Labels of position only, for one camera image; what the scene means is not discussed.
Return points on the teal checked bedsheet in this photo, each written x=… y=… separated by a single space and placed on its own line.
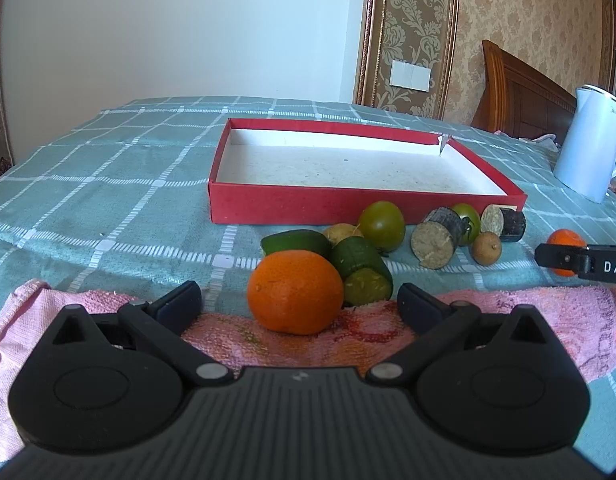
x=120 y=206

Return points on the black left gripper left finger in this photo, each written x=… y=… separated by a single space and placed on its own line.
x=157 y=328

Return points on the small brown longan fruit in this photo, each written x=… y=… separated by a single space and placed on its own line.
x=486 y=249

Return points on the white wall switch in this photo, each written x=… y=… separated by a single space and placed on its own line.
x=409 y=76

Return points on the small dark sugarcane piece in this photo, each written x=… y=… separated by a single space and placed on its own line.
x=507 y=224

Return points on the large orange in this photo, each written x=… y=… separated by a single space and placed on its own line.
x=295 y=292

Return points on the small green tomato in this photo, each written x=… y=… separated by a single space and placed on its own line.
x=467 y=217

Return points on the small orange mandarin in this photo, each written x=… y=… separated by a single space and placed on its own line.
x=567 y=238

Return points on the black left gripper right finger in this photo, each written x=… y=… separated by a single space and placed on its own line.
x=436 y=327

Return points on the green cucumber piece cut face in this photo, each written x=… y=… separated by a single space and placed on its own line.
x=364 y=273

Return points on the white electric kettle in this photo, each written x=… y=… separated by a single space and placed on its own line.
x=587 y=160

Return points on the large green tomato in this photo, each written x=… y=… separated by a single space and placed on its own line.
x=382 y=224

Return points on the brown kiwi-like fruit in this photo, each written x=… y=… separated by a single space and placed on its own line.
x=341 y=231

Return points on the wooden headboard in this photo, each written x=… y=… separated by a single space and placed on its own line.
x=519 y=100

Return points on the green cucumber end piece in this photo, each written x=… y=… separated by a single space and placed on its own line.
x=311 y=241

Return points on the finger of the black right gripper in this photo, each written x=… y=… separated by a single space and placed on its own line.
x=592 y=263

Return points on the red shallow cardboard box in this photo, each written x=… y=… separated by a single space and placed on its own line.
x=286 y=172

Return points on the pink towel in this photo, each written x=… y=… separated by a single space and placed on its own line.
x=504 y=402

